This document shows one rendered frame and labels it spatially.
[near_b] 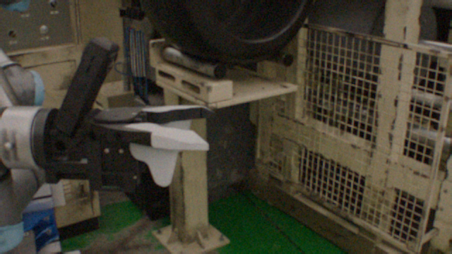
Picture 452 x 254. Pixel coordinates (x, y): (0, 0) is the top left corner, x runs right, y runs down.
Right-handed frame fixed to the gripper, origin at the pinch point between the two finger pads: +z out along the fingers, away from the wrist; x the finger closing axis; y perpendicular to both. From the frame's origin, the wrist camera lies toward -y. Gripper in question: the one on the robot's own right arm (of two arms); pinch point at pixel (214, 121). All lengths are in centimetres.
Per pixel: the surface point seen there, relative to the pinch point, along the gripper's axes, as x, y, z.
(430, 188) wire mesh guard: -80, 39, 64
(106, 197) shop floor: -179, 83, -67
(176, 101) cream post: -126, 20, -21
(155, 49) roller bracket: -113, -1, -26
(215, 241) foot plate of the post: -138, 87, -6
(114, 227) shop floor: -150, 87, -56
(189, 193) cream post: -132, 61, -17
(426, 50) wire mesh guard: -82, -4, 59
